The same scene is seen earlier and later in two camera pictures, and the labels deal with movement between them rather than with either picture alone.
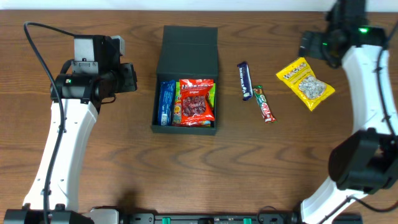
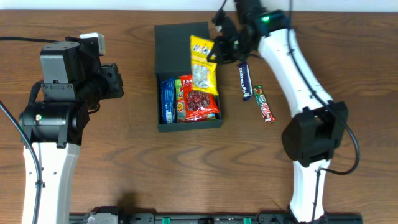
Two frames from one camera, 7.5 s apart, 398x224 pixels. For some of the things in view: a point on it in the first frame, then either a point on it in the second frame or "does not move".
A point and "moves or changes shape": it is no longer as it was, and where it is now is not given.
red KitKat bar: (268, 116) does not move
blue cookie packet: (166, 100) does not move
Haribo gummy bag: (177, 117) -> (198, 105)
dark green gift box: (186, 52) moves or changes shape
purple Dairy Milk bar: (245, 80) does not move
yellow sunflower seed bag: (311, 89) moves or changes shape
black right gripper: (305, 45) -> (227, 45)
